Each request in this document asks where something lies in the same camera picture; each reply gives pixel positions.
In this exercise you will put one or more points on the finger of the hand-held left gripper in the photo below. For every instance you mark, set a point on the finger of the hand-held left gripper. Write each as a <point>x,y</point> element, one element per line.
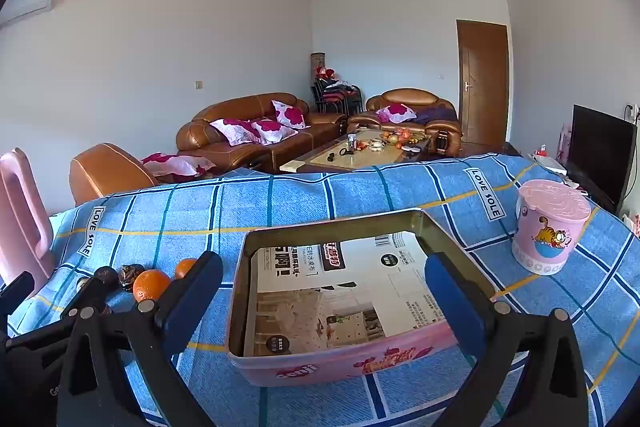
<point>82,294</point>
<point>17,294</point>

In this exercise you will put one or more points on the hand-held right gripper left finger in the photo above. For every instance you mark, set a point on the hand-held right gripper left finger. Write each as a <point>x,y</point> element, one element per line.
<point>187,307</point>

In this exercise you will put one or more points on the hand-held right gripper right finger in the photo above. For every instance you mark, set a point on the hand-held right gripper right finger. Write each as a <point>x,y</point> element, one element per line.
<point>452,302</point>

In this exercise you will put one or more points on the small orange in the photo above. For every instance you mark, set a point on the small orange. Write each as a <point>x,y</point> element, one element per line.
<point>184,268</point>

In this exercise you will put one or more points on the round orange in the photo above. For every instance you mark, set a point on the round orange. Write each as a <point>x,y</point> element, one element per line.
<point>150,284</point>

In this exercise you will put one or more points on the dark brown passion fruit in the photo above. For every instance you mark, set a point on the dark brown passion fruit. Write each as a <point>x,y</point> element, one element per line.
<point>131,277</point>

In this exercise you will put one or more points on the pink tin box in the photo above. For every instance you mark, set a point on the pink tin box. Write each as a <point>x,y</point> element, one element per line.
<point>320,364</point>

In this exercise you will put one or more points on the pink electric kettle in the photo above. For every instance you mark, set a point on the pink electric kettle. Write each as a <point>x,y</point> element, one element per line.
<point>22,217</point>

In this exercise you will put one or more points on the printed paper liner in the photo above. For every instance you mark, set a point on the printed paper liner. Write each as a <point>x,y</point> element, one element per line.
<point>350,297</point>

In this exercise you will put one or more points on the pink cartoon cup with lid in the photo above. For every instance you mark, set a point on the pink cartoon cup with lid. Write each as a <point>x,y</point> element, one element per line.
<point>547,232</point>

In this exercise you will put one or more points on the brown leather armchair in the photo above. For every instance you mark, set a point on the brown leather armchair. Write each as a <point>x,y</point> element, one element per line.
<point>105,172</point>
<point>415,97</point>

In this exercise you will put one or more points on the pink floral pillow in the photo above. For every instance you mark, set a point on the pink floral pillow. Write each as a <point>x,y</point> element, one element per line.
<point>235,130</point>
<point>395,113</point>
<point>272,132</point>
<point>175,164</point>
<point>290,114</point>

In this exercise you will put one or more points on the blue plaid tablecloth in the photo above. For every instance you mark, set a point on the blue plaid tablecloth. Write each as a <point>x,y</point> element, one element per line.
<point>350,197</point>

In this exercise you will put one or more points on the black bag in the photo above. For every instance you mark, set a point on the black bag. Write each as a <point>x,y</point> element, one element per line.
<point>443,142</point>

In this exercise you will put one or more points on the dark TV cabinet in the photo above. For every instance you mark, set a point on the dark TV cabinet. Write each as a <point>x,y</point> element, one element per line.
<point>515,149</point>

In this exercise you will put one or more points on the white box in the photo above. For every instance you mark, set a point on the white box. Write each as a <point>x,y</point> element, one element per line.
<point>555,164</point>

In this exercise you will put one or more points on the heap of fruit and snacks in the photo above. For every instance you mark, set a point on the heap of fruit and snacks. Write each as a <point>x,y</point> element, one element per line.
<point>400,138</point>

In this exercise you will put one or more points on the wooden coffee table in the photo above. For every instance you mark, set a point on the wooden coffee table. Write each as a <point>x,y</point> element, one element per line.
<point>350,162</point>

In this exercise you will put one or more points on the glass jar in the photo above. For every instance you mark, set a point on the glass jar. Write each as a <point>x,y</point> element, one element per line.
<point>352,143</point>

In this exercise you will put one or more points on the purple blanket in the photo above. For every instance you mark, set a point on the purple blanket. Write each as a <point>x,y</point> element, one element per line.
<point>437,114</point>

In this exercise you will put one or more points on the pink bag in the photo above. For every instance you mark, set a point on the pink bag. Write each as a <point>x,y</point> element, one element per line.
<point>565,142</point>

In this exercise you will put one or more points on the brown leather sofa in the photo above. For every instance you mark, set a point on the brown leather sofa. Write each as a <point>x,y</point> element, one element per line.
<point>240,107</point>

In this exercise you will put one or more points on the black television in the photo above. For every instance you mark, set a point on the black television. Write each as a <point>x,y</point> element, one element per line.
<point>600,152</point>

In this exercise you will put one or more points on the brown wooden door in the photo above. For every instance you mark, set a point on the brown wooden door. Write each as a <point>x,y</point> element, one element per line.
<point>482,82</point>

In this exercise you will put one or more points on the stacked black chairs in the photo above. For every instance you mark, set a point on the stacked black chairs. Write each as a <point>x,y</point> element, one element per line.
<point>335,99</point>

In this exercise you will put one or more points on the red plush toy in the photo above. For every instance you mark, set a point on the red plush toy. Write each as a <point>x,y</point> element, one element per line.
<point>325,73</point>

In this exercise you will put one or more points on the tall patterned vase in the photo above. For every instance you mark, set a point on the tall patterned vase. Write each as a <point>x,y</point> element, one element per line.
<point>317,64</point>

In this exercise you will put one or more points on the white air conditioner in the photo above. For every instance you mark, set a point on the white air conditioner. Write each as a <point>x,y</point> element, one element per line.
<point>30,2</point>

